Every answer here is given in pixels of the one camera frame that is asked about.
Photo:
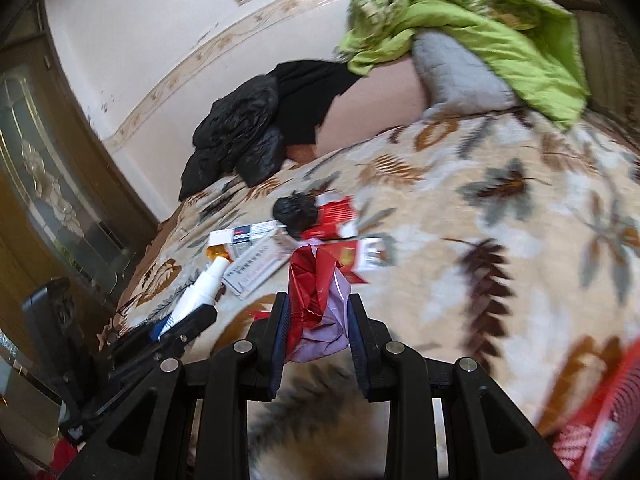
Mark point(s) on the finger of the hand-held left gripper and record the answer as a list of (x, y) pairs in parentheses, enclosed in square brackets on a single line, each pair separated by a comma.
[(132, 337), (192, 320)]

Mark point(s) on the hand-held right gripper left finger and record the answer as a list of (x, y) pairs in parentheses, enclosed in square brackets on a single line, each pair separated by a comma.
[(278, 345)]

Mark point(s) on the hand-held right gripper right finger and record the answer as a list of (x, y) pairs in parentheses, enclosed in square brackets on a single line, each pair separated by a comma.
[(358, 350)]

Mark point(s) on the white spray bottle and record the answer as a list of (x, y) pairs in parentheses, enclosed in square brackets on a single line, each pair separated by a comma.
[(200, 292)]

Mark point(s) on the red and purple foil wrapper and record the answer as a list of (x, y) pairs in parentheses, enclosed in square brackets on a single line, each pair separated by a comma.
[(312, 290)]

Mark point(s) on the white and blue medicine box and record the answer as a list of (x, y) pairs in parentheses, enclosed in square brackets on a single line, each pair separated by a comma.
[(246, 235)]

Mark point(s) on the black plastic bag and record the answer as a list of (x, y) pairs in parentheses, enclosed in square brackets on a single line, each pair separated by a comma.
[(295, 212)]

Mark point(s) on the red plastic basket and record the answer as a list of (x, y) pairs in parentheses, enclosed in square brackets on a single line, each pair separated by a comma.
[(602, 435)]

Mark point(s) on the red cloth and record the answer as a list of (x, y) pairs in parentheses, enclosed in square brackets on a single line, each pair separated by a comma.
[(62, 456)]

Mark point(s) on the orange cardboard box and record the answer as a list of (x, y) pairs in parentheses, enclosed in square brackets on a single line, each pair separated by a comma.
[(220, 252)]

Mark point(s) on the long white medicine box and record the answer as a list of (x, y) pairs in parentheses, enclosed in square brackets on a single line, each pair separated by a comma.
[(256, 266)]

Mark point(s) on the dark upright appliance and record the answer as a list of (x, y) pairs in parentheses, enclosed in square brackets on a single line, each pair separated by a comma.
[(50, 320)]

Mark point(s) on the red and white box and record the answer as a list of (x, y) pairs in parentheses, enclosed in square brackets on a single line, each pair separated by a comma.
[(361, 256)]

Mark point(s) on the torn red packet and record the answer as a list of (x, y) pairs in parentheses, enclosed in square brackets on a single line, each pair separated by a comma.
[(336, 216)]

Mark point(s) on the black puffer jacket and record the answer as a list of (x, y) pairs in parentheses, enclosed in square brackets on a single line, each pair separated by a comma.
[(235, 132)]

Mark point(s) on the wooden door with stained glass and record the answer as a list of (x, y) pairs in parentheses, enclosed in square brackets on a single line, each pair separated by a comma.
[(55, 160)]

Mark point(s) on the black cloth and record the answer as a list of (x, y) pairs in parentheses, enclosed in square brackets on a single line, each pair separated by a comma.
[(312, 95)]

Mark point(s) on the grey quilted pillow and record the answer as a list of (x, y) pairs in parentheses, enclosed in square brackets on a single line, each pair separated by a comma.
[(457, 76)]

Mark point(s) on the green quilt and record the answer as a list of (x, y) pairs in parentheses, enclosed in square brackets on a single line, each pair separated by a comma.
[(450, 20)]

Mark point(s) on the brown wooden headboard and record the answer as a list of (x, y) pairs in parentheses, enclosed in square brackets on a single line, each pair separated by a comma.
[(600, 55)]

